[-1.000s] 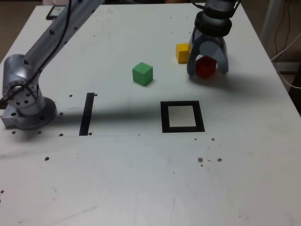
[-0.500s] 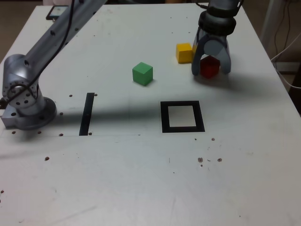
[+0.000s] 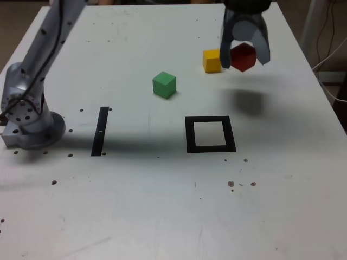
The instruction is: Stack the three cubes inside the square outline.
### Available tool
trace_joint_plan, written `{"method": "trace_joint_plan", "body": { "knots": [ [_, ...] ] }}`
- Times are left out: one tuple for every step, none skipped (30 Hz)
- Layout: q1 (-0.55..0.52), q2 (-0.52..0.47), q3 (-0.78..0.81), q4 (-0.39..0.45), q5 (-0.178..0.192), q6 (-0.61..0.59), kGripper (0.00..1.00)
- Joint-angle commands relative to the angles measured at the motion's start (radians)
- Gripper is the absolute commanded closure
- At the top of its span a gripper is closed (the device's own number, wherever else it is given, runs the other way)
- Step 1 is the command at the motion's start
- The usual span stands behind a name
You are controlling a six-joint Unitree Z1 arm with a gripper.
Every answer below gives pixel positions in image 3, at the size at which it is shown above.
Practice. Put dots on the yellow cube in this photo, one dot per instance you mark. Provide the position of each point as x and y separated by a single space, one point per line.
211 63

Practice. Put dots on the red cube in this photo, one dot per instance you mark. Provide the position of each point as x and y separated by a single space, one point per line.
242 58

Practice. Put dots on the green cube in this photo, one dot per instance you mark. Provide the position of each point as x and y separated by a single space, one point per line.
164 85

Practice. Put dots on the black tape strip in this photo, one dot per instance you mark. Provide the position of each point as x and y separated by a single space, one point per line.
99 130

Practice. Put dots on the black tape square outline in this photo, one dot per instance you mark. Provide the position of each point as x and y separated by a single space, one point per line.
189 135

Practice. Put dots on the white post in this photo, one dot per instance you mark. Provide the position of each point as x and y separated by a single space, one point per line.
311 24

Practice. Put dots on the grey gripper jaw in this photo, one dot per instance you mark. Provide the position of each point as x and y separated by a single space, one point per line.
260 40
226 40

